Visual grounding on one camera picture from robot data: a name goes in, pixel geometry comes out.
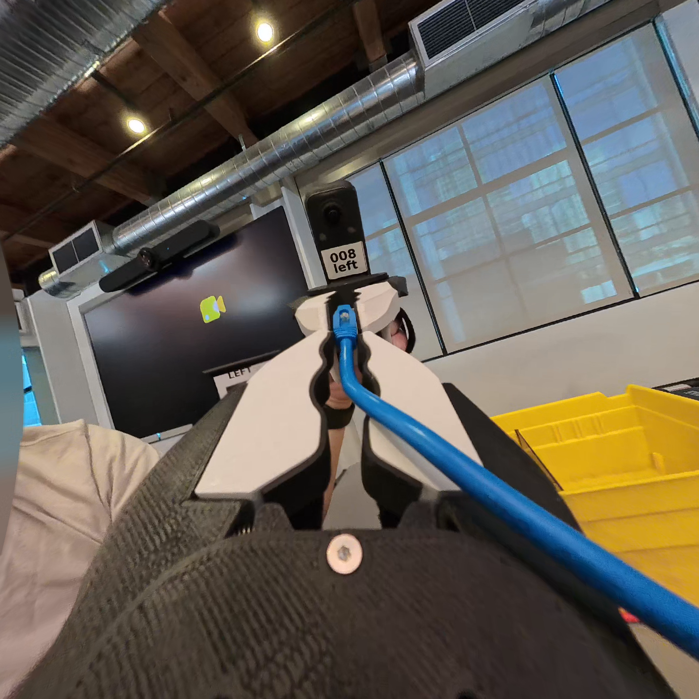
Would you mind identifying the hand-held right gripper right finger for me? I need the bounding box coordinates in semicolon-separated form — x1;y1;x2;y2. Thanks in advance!
356;332;497;514

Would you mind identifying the black conference camera bar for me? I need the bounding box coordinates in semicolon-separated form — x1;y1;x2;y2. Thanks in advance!
98;220;220;293

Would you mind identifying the person's beige shirt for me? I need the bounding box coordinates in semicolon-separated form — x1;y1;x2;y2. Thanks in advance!
0;419;160;683

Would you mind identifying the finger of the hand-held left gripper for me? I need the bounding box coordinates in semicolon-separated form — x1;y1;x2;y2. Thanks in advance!
354;284;400;332
295;291;335;335

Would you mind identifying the black wall screen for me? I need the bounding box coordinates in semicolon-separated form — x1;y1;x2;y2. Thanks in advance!
81;206;309;439

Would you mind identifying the large grid window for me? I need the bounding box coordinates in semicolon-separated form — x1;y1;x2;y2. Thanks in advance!
347;22;699;356

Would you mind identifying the blue ethernet cable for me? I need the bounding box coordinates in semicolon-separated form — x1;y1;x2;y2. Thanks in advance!
332;305;699;659

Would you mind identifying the yellow plastic bin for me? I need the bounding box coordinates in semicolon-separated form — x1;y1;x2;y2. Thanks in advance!
490;384;699;601

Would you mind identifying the person's left hand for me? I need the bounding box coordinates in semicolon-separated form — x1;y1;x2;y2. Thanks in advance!
327;317;411;409

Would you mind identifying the white air vent box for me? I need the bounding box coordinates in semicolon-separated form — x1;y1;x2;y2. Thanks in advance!
49;221;114;275
408;0;534;70

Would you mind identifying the black white marker sign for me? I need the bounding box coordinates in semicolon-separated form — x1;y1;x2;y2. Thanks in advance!
203;358;269;400

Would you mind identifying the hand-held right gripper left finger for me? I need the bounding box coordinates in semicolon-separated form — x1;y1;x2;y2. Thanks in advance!
195;332;333;528

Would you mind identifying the spiral metal air duct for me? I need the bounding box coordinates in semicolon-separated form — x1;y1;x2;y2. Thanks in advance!
0;0;166;144
38;55;425;297

